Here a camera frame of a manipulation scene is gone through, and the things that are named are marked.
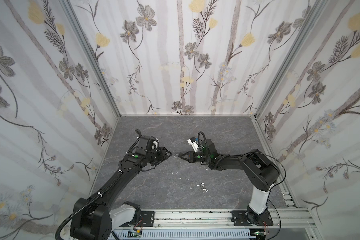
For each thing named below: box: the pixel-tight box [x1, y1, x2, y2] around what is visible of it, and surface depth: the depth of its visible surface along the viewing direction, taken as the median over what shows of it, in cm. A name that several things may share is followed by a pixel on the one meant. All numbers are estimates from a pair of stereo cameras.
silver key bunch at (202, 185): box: [196, 182, 209, 192], surface depth 86 cm
